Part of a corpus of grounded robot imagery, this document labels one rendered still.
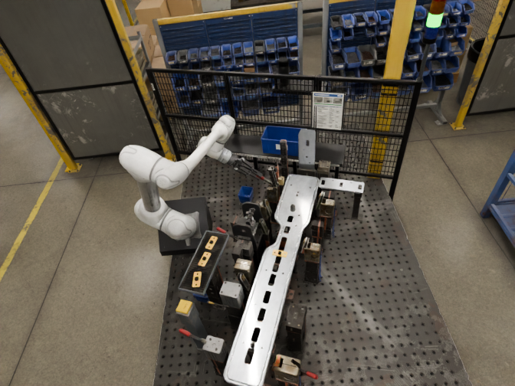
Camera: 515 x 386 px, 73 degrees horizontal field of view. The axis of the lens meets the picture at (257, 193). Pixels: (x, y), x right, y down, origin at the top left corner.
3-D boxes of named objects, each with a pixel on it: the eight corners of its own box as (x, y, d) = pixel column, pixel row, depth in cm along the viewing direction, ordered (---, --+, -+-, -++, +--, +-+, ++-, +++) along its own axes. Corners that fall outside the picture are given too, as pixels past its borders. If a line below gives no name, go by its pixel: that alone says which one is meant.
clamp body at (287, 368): (303, 404, 173) (302, 381, 147) (273, 395, 177) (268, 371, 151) (306, 381, 179) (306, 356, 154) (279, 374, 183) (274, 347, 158)
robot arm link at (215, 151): (215, 163, 220) (225, 146, 214) (193, 150, 217) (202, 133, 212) (218, 157, 230) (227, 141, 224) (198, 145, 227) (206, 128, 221)
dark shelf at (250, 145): (342, 167, 244) (342, 164, 242) (222, 153, 268) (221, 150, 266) (346, 148, 258) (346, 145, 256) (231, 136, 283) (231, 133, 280)
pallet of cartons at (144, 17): (202, 71, 588) (187, 4, 514) (155, 76, 594) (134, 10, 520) (209, 41, 672) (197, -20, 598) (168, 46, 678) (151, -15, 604)
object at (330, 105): (342, 131, 249) (346, 92, 227) (310, 129, 255) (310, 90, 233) (342, 129, 250) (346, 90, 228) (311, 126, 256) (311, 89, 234)
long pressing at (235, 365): (267, 394, 151) (266, 394, 150) (218, 380, 157) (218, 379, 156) (320, 178, 241) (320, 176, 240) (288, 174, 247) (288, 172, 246)
